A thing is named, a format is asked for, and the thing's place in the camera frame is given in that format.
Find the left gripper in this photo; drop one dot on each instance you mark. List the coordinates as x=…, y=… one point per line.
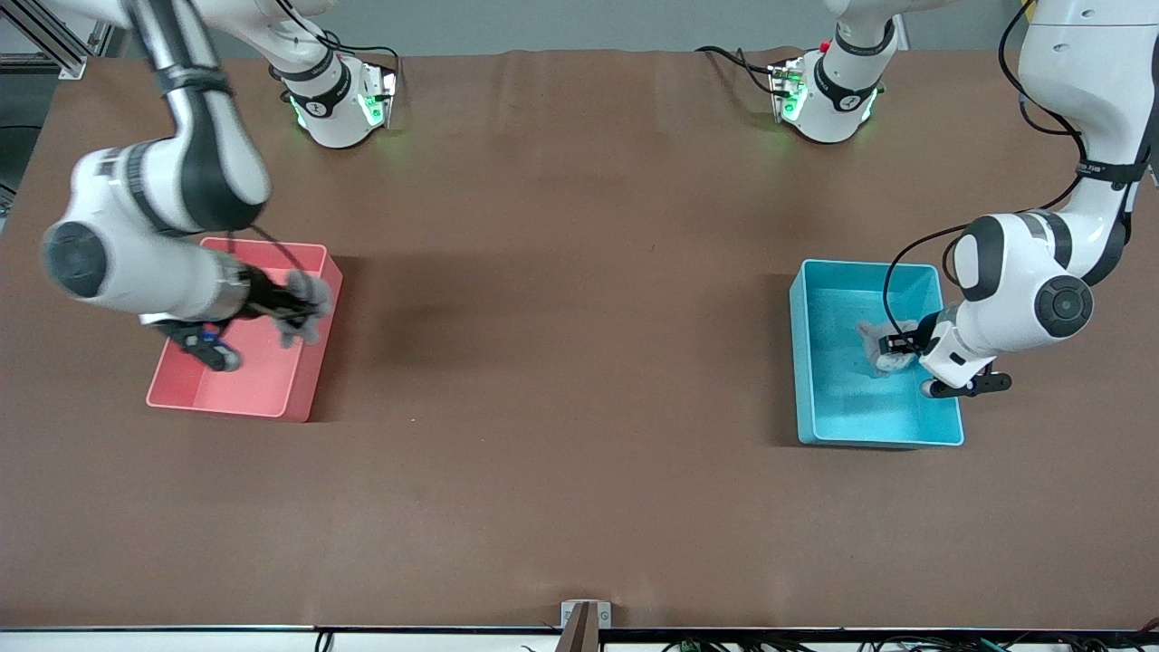
x=916, y=342

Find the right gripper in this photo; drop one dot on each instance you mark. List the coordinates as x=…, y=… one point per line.
x=266, y=296

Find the grey plush toy white face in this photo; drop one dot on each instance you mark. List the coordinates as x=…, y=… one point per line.
x=883, y=364

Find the plain grey plush toy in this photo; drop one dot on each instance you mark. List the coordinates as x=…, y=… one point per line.
x=315, y=290

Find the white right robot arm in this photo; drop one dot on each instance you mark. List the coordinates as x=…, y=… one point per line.
x=145, y=272

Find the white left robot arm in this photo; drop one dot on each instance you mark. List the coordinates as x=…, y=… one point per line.
x=1014, y=281

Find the pink plastic box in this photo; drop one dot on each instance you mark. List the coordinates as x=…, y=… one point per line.
x=263, y=389

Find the blue plastic box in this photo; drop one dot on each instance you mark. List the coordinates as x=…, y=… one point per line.
x=842, y=407

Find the aluminium frame profile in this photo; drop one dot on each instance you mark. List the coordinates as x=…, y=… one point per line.
x=68, y=65

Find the grey metal mounting bracket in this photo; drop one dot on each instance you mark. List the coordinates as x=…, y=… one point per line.
x=569, y=616

